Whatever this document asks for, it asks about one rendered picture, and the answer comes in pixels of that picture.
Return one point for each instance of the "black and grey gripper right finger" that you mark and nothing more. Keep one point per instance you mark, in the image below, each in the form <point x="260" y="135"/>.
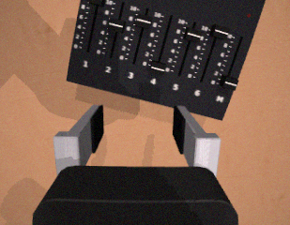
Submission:
<point x="200" y="149"/>

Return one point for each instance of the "black lighting desk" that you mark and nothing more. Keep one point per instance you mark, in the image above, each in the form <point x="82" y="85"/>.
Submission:
<point x="197" y="63"/>

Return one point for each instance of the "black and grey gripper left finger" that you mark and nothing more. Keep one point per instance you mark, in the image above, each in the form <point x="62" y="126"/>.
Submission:
<point x="74" y="147"/>

